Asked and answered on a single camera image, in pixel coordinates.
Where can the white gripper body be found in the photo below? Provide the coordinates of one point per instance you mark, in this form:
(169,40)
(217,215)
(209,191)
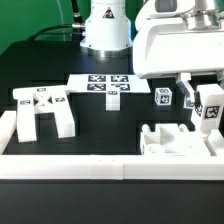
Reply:
(164,47)

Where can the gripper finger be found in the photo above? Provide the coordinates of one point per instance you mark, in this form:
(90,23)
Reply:
(183,82)
(220,78)

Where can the white chair seat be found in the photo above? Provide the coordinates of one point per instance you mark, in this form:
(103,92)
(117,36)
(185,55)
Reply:
(170,139)

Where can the white nut cube left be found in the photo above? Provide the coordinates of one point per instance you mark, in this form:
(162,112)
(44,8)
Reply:
(163,96)

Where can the white U-shaped fence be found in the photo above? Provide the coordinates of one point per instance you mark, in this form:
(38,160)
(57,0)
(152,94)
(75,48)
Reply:
(101,167)

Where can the white marker base plate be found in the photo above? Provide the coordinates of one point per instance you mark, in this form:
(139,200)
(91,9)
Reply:
(100,83)

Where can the white chair back frame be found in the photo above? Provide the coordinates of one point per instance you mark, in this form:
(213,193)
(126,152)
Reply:
(43,100)

